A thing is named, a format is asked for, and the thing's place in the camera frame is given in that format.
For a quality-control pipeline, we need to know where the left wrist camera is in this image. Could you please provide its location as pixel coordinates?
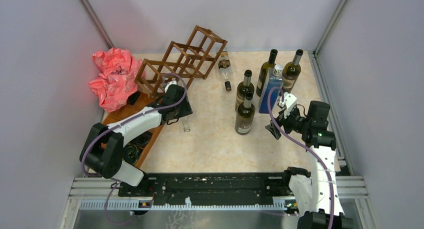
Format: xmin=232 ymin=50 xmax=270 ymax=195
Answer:
xmin=164 ymin=80 xmax=179 ymax=94

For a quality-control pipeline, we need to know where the clear glass bottle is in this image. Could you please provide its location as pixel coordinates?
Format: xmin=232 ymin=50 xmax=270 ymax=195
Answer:
xmin=175 ymin=80 xmax=192 ymax=133

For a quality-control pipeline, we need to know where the rolled dark belt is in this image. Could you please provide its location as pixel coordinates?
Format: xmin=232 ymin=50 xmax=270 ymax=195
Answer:
xmin=130 ymin=131 xmax=153 ymax=148
xmin=123 ymin=144 xmax=143 ymax=165

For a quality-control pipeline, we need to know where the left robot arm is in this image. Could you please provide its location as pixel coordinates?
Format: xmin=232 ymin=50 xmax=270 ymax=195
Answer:
xmin=79 ymin=82 xmax=193 ymax=196

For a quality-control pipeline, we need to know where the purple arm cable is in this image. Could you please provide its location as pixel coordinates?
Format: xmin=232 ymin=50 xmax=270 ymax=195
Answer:
xmin=266 ymin=86 xmax=336 ymax=229
xmin=80 ymin=72 xmax=189 ymax=226

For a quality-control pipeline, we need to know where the pink plastic bag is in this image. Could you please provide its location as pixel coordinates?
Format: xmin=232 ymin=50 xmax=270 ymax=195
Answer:
xmin=88 ymin=47 xmax=143 ymax=113

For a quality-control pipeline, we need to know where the rolled dark belt upper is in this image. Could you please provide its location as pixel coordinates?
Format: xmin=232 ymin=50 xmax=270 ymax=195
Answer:
xmin=130 ymin=131 xmax=153 ymax=148

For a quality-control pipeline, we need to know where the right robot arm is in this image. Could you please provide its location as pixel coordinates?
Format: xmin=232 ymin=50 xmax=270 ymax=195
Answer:
xmin=265 ymin=100 xmax=354 ymax=229

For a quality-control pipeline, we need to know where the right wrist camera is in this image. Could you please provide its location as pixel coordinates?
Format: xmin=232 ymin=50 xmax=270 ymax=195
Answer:
xmin=277 ymin=92 xmax=297 ymax=119

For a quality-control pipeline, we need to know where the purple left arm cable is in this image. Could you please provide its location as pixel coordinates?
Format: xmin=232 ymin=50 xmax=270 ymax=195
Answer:
xmin=80 ymin=72 xmax=189 ymax=226

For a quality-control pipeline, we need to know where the dark wine bottle back left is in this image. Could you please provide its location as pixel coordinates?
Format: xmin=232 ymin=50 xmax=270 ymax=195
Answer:
xmin=255 ymin=49 xmax=278 ymax=97

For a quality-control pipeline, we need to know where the dark green wine bottle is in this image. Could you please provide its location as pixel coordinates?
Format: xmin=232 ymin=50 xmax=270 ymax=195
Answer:
xmin=234 ymin=69 xmax=255 ymax=111
xmin=235 ymin=92 xmax=256 ymax=135

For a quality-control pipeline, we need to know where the dark green wine bottle middle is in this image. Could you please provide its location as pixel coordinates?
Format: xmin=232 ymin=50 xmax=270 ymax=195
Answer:
xmin=234 ymin=69 xmax=255 ymax=111

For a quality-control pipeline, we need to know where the clear labelled liquor bottle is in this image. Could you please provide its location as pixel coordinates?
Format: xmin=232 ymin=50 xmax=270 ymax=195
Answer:
xmin=218 ymin=50 xmax=232 ymax=92

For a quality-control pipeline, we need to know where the blue square glass bottle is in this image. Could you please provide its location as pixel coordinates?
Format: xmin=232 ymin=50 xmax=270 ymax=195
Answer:
xmin=258 ymin=64 xmax=284 ymax=114

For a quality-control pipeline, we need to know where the dark wine bottle back right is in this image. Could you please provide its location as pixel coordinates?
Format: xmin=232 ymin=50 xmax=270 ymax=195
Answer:
xmin=281 ymin=49 xmax=304 ymax=93

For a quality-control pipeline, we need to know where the wooden compartment tray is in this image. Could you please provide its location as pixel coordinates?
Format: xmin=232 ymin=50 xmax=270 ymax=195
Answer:
xmin=102 ymin=93 xmax=164 ymax=168

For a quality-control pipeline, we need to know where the rolled dark belt lower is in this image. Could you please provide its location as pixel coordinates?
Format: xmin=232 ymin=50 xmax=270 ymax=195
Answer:
xmin=123 ymin=144 xmax=143 ymax=165

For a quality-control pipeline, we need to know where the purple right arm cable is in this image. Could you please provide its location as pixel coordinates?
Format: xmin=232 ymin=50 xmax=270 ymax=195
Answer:
xmin=266 ymin=86 xmax=336 ymax=229

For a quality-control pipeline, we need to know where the dark green wine bottle front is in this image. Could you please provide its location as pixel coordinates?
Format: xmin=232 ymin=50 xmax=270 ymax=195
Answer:
xmin=235 ymin=92 xmax=256 ymax=135

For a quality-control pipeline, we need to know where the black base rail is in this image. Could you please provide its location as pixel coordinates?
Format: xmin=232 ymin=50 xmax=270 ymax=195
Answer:
xmin=71 ymin=171 xmax=369 ymax=212

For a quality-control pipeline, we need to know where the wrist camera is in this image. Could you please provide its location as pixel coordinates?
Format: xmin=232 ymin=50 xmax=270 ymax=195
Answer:
xmin=164 ymin=80 xmax=179 ymax=94
xmin=277 ymin=92 xmax=297 ymax=119

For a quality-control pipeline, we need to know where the brown wooden wine rack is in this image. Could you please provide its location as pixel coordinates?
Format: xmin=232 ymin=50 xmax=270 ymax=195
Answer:
xmin=134 ymin=25 xmax=228 ymax=99

